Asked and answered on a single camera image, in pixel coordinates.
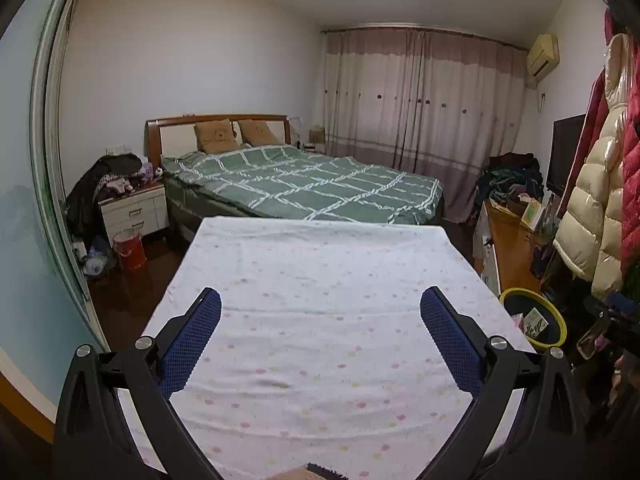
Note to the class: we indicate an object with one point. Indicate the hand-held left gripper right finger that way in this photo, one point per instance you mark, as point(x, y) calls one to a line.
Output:
point(450, 340)

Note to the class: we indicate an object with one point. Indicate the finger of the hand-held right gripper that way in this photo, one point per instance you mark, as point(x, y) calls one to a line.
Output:
point(617, 302)

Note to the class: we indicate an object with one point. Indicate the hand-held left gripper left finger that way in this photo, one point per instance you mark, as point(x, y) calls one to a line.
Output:
point(192, 340)

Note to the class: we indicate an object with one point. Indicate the clear plastic wrapper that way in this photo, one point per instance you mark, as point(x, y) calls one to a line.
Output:
point(592, 340)

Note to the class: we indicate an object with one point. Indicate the dark blue yellow-rimmed bin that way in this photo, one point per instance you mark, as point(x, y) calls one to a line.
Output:
point(510, 305)

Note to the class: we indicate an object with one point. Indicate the pink packet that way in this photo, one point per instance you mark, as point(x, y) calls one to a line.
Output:
point(517, 321)

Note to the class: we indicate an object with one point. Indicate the carton with barcode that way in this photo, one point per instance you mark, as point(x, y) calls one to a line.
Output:
point(536, 324)

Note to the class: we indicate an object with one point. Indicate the person's right hand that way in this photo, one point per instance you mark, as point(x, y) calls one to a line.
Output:
point(621, 380)

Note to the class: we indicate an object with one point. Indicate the cream puffer jacket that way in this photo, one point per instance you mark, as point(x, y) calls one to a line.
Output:
point(590, 210)

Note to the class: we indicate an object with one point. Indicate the red bucket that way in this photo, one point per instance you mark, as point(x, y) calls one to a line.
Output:
point(130, 252)

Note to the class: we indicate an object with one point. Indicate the wooden dresser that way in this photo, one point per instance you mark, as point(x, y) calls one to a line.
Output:
point(510, 250)

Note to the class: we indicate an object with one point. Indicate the red puffer jacket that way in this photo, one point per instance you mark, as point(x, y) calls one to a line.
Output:
point(632, 185)

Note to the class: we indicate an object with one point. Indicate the green and white box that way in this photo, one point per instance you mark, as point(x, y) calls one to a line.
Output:
point(532, 215)

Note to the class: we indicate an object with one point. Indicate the clear plastic bags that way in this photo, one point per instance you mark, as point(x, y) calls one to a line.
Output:
point(97, 262)

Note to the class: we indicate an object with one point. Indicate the white dotted tablecloth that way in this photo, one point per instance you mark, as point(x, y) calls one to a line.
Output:
point(325, 310)

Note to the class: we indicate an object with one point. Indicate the white nightstand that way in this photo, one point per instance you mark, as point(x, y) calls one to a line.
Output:
point(135, 210)

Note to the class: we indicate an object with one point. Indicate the black flat television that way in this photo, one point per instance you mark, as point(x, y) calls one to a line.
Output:
point(565, 155)

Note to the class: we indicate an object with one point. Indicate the pile of mixed clothes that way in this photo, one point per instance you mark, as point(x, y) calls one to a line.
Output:
point(510, 175)

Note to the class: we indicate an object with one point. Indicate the dark clothes heap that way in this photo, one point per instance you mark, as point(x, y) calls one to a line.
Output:
point(95, 185)

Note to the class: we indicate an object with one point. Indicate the green checked duvet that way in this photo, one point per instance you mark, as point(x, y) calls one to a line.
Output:
point(300, 180)

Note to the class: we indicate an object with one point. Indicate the dark red coat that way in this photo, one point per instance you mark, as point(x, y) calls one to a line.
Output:
point(592, 110)

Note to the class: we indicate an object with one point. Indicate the sliding wardrobe door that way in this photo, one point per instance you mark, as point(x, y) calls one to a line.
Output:
point(30, 210)

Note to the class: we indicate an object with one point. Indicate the wooden bed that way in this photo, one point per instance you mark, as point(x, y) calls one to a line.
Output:
point(170, 122)

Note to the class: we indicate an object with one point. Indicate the pink striped curtain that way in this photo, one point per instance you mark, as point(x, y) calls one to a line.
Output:
point(425, 110)

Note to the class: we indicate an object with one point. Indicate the small cardboard box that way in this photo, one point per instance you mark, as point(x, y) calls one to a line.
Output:
point(317, 136)

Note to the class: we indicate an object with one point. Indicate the beige air conditioner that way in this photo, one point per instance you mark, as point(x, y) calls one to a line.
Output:
point(542, 57)

